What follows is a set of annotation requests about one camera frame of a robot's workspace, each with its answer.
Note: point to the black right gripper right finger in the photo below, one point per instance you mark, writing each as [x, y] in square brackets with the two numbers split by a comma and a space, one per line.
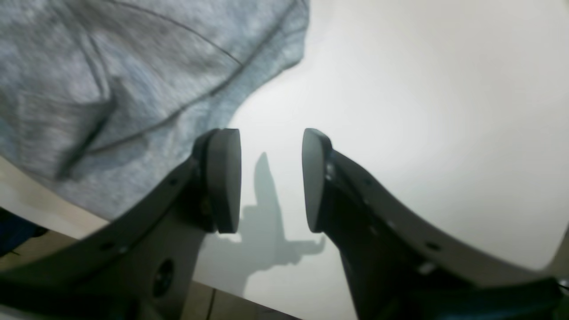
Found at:
[400, 267]

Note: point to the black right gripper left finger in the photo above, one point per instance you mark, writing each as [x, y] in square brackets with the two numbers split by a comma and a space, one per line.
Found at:
[139, 266]

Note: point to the grey T-shirt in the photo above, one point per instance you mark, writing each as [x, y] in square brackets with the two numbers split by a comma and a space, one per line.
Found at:
[101, 99]

